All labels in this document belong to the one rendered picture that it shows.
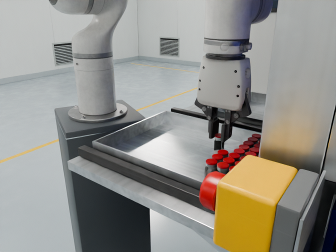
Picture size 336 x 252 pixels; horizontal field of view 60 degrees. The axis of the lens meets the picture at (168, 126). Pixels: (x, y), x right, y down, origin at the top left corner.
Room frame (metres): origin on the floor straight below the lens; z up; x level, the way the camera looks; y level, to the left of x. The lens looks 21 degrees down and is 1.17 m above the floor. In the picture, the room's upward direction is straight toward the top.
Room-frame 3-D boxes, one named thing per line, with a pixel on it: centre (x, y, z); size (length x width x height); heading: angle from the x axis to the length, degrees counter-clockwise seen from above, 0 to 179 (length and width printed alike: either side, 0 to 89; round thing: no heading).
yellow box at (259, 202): (0.23, -0.09, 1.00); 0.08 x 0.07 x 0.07; 54
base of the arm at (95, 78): (0.91, 0.23, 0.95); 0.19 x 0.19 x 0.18
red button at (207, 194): (0.26, -0.05, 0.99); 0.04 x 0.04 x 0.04; 54
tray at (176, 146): (0.57, -0.05, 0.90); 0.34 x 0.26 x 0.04; 53
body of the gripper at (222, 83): (0.57, -0.11, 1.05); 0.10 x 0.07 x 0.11; 53
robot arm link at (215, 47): (0.57, -0.11, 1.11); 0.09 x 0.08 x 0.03; 53
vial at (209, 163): (0.45, -0.08, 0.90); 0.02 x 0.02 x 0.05
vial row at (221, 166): (0.50, -0.14, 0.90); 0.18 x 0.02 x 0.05; 144
